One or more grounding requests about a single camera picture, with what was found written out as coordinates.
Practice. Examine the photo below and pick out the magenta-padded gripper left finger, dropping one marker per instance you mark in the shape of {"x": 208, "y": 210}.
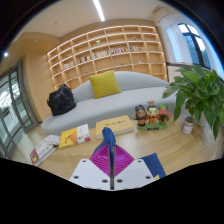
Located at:
{"x": 90, "y": 175}

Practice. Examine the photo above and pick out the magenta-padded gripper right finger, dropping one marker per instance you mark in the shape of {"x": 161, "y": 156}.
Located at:
{"x": 133, "y": 175}

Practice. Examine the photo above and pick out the blue printed towel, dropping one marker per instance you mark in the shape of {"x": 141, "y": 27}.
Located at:
{"x": 109, "y": 136}

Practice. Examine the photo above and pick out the white spotted pouch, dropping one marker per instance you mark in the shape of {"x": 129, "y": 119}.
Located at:
{"x": 53, "y": 139}

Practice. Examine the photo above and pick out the plain yellow book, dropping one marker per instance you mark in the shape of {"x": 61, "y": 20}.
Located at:
{"x": 115, "y": 126}

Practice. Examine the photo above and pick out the red and white book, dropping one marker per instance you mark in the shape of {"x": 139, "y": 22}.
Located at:
{"x": 41, "y": 151}

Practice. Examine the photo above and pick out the three-figure figurine set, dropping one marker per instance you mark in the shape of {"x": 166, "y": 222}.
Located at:
{"x": 152, "y": 116}

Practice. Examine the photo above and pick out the grey curved sofa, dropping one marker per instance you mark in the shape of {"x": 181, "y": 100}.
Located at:
{"x": 110, "y": 106}

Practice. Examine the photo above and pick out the small white and red can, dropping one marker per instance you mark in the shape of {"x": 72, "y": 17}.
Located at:
{"x": 187, "y": 125}

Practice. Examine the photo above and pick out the black bag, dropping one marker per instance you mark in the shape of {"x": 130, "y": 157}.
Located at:
{"x": 61, "y": 100}

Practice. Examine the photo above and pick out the yellow cushion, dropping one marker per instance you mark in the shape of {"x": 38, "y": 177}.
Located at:
{"x": 104, "y": 84}

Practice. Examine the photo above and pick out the green potted plant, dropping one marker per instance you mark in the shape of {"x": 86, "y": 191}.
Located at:
{"x": 198, "y": 93}

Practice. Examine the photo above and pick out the white sheer curtain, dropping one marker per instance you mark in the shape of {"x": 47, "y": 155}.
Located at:
{"x": 175, "y": 43}

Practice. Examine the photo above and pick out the dark-framed window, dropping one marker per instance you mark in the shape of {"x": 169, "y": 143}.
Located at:
{"x": 195, "y": 45}

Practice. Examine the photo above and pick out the round ceiling spotlight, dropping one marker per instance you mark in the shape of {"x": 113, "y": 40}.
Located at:
{"x": 5, "y": 54}

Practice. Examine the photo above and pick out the white air conditioner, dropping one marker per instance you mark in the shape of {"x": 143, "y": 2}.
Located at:
{"x": 163, "y": 15}

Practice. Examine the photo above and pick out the long ceiling light strip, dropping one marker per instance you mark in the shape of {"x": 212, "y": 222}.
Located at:
{"x": 99, "y": 10}

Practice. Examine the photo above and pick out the glass door with grey frame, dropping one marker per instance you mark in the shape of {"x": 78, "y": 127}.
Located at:
{"x": 15, "y": 110}

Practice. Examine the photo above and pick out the wooden wall shelf unit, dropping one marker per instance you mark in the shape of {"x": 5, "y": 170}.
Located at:
{"x": 106, "y": 56}

